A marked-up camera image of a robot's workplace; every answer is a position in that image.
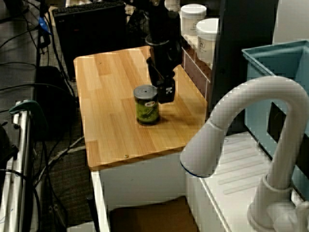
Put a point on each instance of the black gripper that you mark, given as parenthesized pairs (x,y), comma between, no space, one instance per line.
(166,58)

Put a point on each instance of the green labelled tin can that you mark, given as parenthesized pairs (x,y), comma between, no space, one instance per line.
(147,113)

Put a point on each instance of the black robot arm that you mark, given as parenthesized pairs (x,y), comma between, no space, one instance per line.
(161,19)

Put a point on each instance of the white lidded plastic jar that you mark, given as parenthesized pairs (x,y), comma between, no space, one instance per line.
(193,21)
(207,41)

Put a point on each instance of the black computer tower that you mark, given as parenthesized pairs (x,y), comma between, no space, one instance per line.
(84,36)

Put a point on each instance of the black upright pillar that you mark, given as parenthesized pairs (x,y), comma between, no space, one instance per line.
(241,48)

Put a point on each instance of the teal plastic bin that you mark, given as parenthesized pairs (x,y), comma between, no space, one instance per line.
(260,79)

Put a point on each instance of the pale grey toy faucet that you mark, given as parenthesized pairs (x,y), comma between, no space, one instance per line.
(265,89)

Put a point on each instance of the white toy sink unit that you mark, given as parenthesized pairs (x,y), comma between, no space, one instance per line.
(241,164)

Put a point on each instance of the blue tape strip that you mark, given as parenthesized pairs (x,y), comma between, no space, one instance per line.
(44,25)

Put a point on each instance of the aluminium extrusion rail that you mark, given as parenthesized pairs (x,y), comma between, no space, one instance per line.
(23,145)

